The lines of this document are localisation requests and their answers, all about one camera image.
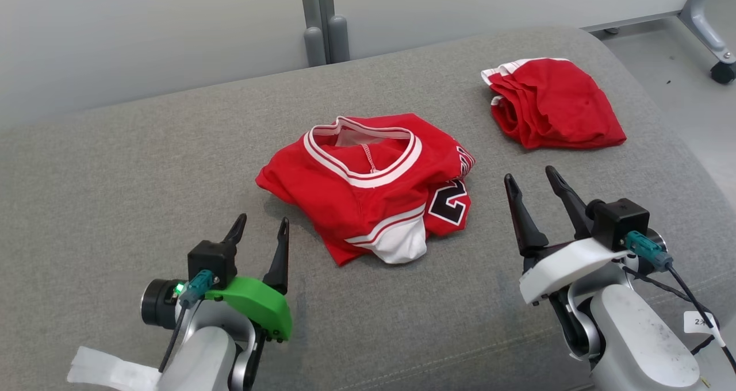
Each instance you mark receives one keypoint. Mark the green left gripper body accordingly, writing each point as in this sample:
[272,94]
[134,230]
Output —
[261,305]

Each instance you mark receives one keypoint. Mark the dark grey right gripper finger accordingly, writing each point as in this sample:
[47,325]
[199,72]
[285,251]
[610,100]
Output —
[524,224]
[575,210]

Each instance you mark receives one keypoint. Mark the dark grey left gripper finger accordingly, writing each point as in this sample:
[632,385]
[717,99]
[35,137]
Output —
[280,264]
[237,233]

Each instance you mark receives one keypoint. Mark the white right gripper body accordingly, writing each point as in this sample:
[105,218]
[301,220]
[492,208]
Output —
[566,267]

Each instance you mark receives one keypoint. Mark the red Bulls 23 jersey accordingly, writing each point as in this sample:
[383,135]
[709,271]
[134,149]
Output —
[345,201]

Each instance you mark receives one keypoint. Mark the red shorts with white stripe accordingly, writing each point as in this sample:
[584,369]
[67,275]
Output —
[558,103]

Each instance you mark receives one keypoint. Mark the grey fabric sofa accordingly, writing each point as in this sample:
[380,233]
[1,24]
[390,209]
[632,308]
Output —
[144,178]

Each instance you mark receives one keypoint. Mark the grey cart leg with caster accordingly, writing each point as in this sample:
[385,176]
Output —
[704,26]

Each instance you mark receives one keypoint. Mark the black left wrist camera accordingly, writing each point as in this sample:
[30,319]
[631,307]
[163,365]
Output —
[211,261]

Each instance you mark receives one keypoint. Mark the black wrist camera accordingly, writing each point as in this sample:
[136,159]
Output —
[621,221]
[211,261]

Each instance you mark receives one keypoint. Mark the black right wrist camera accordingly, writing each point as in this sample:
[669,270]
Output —
[621,221]

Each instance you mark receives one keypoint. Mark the grey partition base rail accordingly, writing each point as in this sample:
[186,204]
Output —
[638,22]

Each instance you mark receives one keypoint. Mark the grey partition post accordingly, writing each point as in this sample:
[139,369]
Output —
[310,17]
[336,20]

